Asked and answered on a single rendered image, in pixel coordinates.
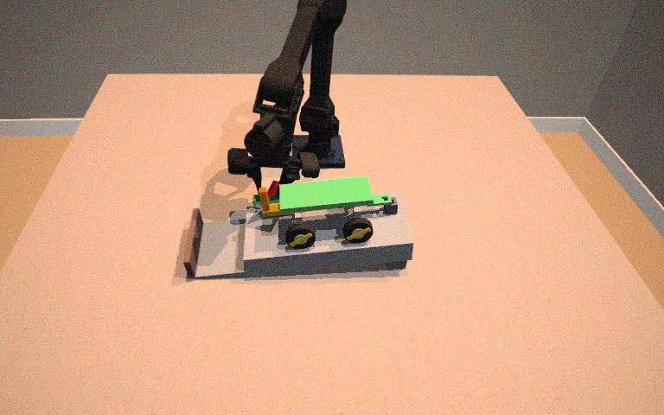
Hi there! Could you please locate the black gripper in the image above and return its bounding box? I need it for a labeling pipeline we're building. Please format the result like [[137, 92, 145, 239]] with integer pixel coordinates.
[[227, 138, 320, 194]]

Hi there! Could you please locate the green tray floor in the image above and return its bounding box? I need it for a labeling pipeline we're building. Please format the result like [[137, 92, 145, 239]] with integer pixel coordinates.
[[256, 199, 280, 206]]

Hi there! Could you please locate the green tray rim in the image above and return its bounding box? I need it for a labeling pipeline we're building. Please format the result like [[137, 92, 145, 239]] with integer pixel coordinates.
[[253, 193, 280, 206]]

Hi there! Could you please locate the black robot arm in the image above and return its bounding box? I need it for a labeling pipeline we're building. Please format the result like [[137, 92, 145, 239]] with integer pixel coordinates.
[[244, 0, 347, 159]]

